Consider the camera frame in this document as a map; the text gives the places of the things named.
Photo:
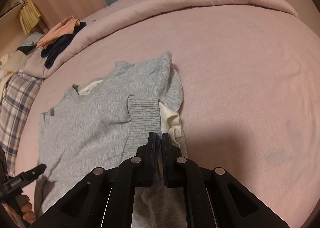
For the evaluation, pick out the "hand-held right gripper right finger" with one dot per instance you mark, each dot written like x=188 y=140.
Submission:
x=170 y=168

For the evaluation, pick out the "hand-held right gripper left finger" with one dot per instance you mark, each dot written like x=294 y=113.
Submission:
x=147 y=168

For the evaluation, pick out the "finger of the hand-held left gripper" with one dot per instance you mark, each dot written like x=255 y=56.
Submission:
x=35 y=170

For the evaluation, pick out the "grey printed sweatshirt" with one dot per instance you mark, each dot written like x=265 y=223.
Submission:
x=87 y=130

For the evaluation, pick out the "person's left hand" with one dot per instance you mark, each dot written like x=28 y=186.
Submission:
x=26 y=209

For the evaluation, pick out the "plaid bedding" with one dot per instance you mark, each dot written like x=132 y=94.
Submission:
x=17 y=103

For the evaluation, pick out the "white cloth pile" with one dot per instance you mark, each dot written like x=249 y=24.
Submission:
x=4 y=68

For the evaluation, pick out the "grey plush toy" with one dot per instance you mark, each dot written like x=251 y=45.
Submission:
x=16 y=59

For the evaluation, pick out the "navy garment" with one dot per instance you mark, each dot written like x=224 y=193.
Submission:
x=58 y=45

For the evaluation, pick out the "striped pillow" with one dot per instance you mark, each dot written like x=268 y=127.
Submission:
x=33 y=39

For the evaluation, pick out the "peach garment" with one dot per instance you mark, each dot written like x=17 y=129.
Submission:
x=60 y=30

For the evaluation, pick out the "yellow pleated cloth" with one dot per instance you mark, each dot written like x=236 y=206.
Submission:
x=30 y=16

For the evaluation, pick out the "white curved shelf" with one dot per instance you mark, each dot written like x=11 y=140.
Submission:
x=10 y=5

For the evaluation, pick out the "pink folded blanket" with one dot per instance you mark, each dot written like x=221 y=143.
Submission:
x=175 y=0

